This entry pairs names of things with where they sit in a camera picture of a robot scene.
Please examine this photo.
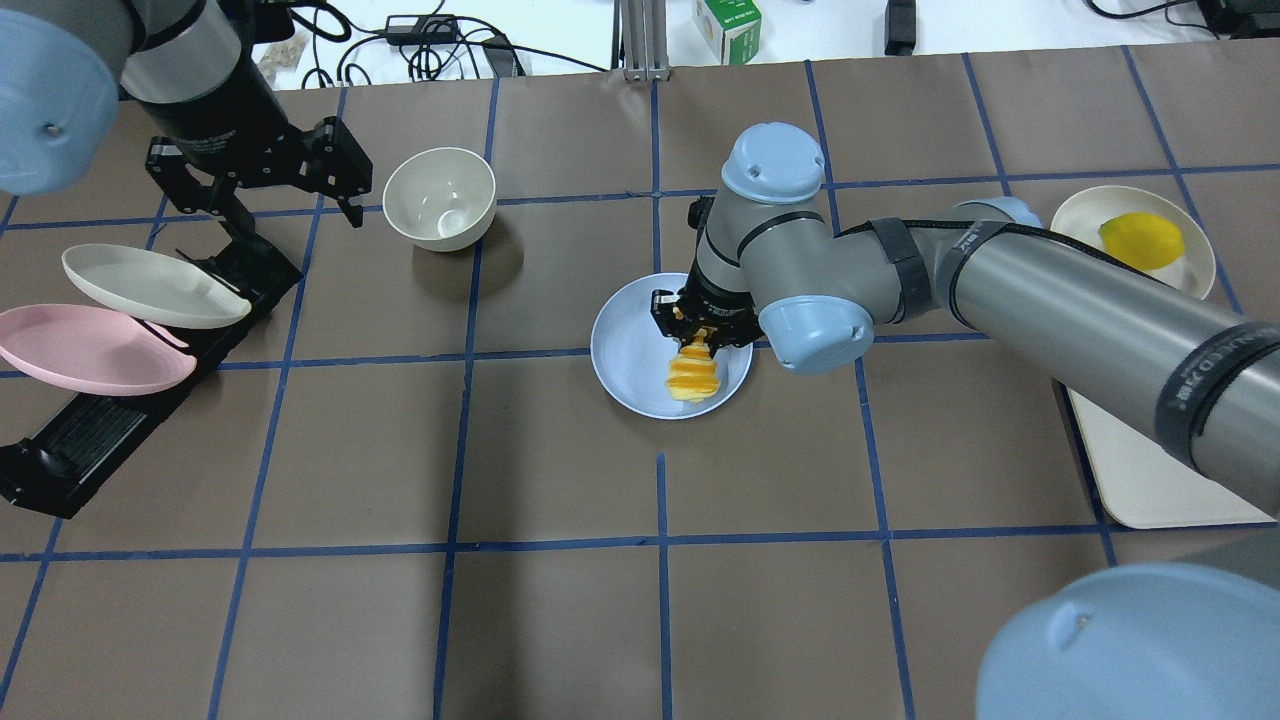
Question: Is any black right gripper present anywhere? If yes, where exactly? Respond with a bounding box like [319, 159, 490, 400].
[650, 275, 762, 348]

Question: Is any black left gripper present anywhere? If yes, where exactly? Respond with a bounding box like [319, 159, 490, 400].
[145, 100, 374, 242]

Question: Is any blue plate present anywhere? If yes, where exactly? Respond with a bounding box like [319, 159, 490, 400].
[590, 272, 754, 420]

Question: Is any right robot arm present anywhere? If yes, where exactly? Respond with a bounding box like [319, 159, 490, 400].
[650, 123, 1279, 719]

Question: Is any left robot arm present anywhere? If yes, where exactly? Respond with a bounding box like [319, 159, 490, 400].
[1, 1, 372, 237]

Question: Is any cream plate in rack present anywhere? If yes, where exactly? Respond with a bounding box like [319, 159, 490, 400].
[61, 243, 252, 331]

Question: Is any pink plate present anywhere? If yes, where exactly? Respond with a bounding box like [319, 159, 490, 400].
[1, 304, 197, 397]

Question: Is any black plate rack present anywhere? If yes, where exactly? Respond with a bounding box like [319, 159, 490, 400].
[3, 234, 302, 519]

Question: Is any white shallow plate with lemon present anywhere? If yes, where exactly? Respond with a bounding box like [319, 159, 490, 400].
[1050, 184, 1217, 299]

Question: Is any white bowl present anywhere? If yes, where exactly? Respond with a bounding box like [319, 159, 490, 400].
[381, 147, 497, 252]

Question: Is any black power brick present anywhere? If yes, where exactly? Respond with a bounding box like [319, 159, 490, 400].
[381, 13, 461, 47]

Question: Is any green white box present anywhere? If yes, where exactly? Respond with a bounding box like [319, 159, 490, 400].
[692, 1, 763, 67]

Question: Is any yellow lemon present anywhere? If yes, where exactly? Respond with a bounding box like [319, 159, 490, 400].
[1098, 211, 1187, 272]

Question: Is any white rectangular tray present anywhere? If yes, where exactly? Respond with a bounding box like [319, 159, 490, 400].
[1057, 383, 1275, 530]

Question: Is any aluminium frame post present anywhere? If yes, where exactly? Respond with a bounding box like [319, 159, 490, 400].
[611, 1, 671, 82]

